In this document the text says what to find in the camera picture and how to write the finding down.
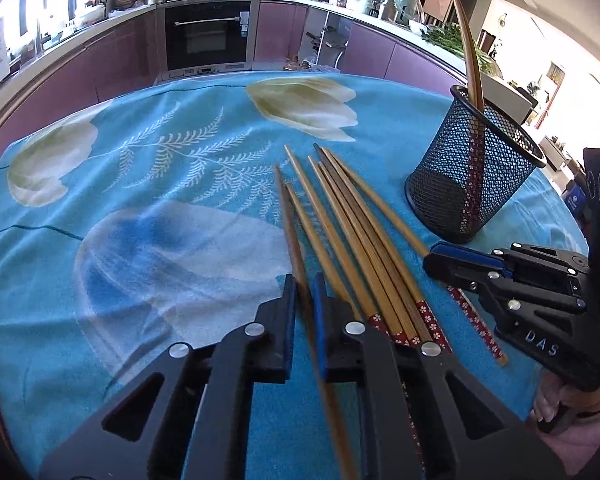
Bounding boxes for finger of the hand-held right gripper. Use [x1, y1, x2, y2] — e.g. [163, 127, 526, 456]
[430, 241, 591, 286]
[422, 252, 588, 333]

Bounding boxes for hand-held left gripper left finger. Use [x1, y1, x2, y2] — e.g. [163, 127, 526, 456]
[37, 274, 298, 480]

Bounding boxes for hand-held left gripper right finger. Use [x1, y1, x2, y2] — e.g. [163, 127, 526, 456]
[312, 272, 568, 480]

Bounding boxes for wooden chopstick red floral end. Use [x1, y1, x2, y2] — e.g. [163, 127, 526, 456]
[321, 147, 510, 367]
[451, 0, 487, 238]
[274, 162, 358, 480]

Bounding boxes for bunch of wooden chopsticks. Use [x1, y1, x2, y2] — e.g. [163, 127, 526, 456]
[283, 142, 453, 356]

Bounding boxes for black mesh utensil holder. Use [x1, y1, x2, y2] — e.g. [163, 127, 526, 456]
[405, 85, 548, 245]

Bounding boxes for blue bin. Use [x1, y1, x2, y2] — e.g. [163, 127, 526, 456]
[564, 182, 589, 217]

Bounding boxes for green leafy vegetables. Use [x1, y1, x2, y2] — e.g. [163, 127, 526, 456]
[421, 24, 497, 72]

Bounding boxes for blue floral tablecloth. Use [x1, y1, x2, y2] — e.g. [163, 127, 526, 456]
[0, 71, 588, 480]

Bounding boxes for bottles on floor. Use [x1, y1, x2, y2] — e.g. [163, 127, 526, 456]
[284, 57, 332, 74]

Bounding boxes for light green kitchen appliance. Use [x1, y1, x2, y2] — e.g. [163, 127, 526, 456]
[380, 0, 424, 27]

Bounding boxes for black built-in oven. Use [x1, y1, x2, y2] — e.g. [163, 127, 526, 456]
[164, 0, 254, 72]

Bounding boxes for purple kitchen cabinets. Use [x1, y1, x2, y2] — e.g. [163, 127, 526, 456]
[0, 0, 461, 171]

